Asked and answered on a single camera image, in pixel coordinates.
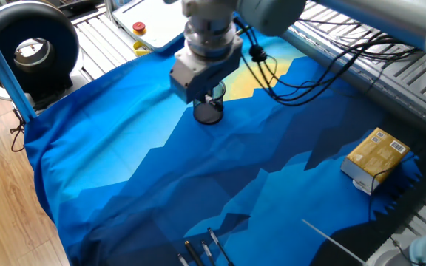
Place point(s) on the black round blower fan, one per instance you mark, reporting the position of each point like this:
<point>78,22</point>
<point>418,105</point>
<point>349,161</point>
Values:
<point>61,44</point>

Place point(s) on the blue metal pole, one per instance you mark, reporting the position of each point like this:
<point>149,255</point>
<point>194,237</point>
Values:
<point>2,70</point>

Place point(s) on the clear black ballpoint pen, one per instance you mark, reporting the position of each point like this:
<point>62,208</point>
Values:
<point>182,259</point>
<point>218,245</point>
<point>207,253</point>

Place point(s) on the blue mountain print cloth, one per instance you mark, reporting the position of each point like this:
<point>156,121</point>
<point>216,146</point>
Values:
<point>124,147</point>

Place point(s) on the silver aluminium rail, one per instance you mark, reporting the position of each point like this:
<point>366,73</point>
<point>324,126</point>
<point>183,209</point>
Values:
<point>383,92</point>

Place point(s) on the black pen gold tip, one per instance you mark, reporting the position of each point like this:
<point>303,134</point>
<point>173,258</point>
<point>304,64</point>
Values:
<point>193,253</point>

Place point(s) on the yellow plastic holder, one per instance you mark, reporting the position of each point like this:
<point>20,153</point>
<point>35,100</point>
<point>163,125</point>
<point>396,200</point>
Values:
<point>141,48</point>

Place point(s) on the yellow tissue box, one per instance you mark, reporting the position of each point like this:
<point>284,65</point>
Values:
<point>368,162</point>

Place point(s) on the silver Schunk gripper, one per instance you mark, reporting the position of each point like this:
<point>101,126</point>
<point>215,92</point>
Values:
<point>198,79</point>

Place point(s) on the white teach pendant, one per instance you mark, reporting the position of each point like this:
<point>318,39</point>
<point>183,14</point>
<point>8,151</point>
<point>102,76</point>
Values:
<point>157,26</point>

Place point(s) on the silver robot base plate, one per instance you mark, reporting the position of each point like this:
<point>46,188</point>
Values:
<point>387,255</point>

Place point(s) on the black mesh pen holder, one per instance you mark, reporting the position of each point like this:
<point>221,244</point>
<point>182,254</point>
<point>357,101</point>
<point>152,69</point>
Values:
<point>209,116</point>

